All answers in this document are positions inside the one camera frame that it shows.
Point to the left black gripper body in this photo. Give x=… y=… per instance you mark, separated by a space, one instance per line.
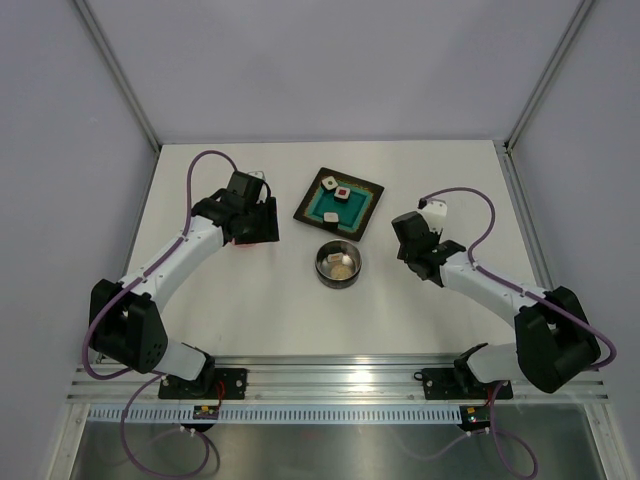
x=261 y=223

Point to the white sushi red centre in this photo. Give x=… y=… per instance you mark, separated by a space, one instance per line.
x=342 y=194

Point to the round steel lunch box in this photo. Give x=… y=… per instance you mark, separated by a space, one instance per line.
x=338 y=264

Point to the round cream steamed bun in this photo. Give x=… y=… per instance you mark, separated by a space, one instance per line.
x=341 y=272

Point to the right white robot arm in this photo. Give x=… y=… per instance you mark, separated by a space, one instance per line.
x=552 y=343

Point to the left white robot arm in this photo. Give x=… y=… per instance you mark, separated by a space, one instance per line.
x=125 y=316

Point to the white sushi dark centre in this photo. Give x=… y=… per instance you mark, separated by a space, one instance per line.
x=331 y=218

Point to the white sushi green centre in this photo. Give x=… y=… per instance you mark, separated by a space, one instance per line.
x=329 y=183

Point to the black teal square plate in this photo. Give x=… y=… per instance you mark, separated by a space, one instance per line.
x=354 y=214

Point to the left small circuit board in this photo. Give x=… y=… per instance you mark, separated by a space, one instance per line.
x=206 y=412

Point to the small circuit board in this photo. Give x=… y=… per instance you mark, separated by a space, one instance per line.
x=474 y=418
x=206 y=412

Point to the right small circuit board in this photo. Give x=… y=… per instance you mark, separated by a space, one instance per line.
x=474 y=418

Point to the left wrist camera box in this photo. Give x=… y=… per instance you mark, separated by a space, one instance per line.
x=258 y=174

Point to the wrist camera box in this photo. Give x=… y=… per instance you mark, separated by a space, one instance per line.
x=434 y=212
x=258 y=174

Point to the aluminium front rail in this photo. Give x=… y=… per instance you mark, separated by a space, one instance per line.
x=375 y=379

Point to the aluminium rail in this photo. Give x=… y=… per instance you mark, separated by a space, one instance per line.
x=375 y=379
x=528 y=206

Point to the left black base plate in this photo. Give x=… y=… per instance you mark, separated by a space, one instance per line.
x=231 y=383

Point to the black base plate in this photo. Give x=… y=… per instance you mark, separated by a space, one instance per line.
x=231 y=383
x=441 y=384

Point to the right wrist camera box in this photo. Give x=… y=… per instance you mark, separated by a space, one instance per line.
x=434 y=212

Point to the white slotted cable duct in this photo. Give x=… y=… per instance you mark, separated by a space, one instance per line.
x=283 y=414

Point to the left frame post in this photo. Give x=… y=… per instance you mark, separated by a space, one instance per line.
x=106 y=53

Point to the frame post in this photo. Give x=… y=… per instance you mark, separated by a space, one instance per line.
x=552 y=68
x=106 y=53

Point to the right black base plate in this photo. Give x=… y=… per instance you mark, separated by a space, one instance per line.
x=441 y=384

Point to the right side aluminium rail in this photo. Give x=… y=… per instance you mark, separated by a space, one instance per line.
x=528 y=206

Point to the right frame post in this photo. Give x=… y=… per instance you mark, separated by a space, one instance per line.
x=552 y=68

